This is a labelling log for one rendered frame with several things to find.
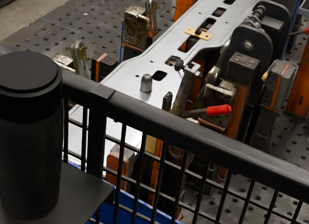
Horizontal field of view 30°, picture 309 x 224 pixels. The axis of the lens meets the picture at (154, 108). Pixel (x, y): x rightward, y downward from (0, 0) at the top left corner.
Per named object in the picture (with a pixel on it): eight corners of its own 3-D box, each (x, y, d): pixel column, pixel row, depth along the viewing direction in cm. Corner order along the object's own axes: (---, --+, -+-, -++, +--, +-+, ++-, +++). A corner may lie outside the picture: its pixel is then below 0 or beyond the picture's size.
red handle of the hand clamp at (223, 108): (174, 107, 138) (231, 100, 129) (177, 115, 139) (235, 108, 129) (166, 117, 135) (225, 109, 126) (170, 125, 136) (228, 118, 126)
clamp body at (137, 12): (122, 86, 203) (130, -1, 181) (153, 99, 199) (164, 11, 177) (109, 100, 196) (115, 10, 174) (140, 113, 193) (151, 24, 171)
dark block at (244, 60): (209, 164, 177) (236, 50, 151) (230, 173, 175) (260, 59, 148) (203, 174, 173) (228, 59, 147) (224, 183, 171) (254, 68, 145)
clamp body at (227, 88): (190, 168, 175) (210, 68, 152) (224, 183, 172) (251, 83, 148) (176, 186, 169) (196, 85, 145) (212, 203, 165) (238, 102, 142)
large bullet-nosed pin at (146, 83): (142, 89, 156) (145, 69, 152) (153, 93, 155) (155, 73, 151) (137, 94, 154) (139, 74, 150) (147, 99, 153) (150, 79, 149)
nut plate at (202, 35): (183, 32, 178) (183, 28, 177) (188, 26, 180) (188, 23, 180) (208, 41, 175) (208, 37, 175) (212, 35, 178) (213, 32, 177)
